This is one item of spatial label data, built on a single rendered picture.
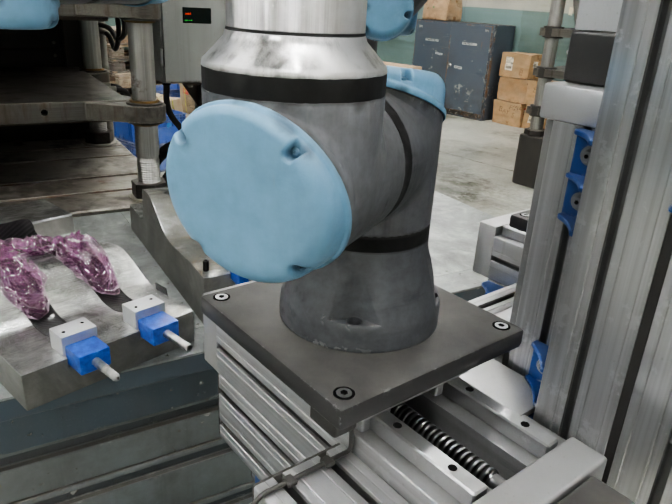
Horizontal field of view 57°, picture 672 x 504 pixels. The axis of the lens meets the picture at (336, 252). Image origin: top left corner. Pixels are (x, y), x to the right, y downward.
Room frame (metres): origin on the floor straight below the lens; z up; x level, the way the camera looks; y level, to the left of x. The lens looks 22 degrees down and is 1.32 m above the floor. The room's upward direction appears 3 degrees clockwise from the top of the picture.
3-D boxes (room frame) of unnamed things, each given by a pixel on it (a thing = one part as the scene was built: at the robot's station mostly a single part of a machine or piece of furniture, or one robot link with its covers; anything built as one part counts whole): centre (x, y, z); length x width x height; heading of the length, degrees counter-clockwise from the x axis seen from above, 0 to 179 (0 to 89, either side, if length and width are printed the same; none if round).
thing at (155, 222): (1.17, 0.23, 0.87); 0.50 x 0.26 x 0.14; 32
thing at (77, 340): (0.70, 0.32, 0.86); 0.13 x 0.05 x 0.05; 49
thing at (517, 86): (7.50, -2.22, 0.42); 0.86 x 0.33 x 0.83; 43
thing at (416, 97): (0.52, -0.02, 1.20); 0.13 x 0.12 x 0.14; 155
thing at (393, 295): (0.53, -0.03, 1.09); 0.15 x 0.15 x 0.10
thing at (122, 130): (4.82, 1.56, 0.32); 0.60 x 0.41 x 0.22; 49
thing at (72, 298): (0.91, 0.49, 0.86); 0.50 x 0.26 x 0.11; 49
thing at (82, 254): (0.91, 0.48, 0.90); 0.26 x 0.18 x 0.08; 49
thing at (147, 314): (0.78, 0.24, 0.86); 0.13 x 0.05 x 0.05; 49
